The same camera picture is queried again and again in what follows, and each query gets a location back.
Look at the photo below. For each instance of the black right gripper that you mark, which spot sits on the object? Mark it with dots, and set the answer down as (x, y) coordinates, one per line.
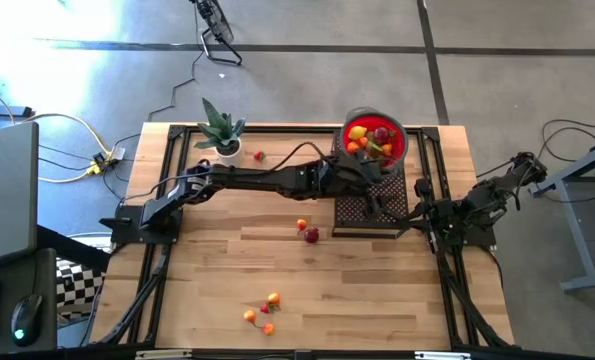
(437, 215)

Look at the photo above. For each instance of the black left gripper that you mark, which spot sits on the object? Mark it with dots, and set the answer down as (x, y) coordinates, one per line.
(347, 177)

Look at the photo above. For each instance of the small orange toy fruit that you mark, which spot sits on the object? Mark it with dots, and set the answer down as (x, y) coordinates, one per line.
(250, 315)
(353, 147)
(268, 329)
(301, 224)
(387, 149)
(362, 141)
(273, 299)

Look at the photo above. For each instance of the black perforated metal shelf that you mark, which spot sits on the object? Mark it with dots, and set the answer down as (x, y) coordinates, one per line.
(397, 200)

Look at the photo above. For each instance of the dark red toy plum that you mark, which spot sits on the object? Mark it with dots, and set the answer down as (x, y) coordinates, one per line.
(381, 134)

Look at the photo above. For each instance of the yellow toy lemon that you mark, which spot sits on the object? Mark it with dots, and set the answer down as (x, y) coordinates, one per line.
(357, 132)

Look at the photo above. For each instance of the red grey collapsible colander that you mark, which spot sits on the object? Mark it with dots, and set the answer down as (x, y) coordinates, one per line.
(349, 120)

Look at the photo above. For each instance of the red toy strawberry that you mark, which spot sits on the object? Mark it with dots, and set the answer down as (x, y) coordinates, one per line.
(264, 308)
(258, 156)

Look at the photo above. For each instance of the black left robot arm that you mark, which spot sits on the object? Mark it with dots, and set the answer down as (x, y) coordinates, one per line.
(257, 177)

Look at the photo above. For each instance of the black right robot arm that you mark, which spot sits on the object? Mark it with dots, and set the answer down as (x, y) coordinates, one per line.
(492, 195)

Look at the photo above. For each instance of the dark red toy pomegranate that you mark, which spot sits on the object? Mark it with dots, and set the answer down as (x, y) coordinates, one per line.
(311, 235)

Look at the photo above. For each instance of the potted aloe plant white pot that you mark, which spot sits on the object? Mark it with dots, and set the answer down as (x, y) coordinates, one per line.
(222, 131)

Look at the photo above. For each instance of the grey metal table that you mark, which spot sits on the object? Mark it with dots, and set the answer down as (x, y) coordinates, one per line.
(587, 281)

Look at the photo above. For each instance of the black floor fan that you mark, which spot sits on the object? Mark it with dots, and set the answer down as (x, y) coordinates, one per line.
(217, 22)

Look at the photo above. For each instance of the white yellow power plugs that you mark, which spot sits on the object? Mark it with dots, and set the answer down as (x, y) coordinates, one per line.
(117, 152)

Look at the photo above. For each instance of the black white checkered board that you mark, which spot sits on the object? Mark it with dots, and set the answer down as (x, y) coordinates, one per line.
(77, 287)

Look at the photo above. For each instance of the black desk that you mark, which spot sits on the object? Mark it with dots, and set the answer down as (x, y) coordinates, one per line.
(49, 270)

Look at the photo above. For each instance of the dark floor power strip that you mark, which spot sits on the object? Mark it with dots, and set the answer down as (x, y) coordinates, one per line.
(7, 110)

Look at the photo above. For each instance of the grey desk top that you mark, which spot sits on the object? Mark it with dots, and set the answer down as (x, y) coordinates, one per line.
(4, 195)

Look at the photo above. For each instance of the silver metal bracket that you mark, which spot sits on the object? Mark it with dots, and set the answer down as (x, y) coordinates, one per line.
(163, 354)
(442, 355)

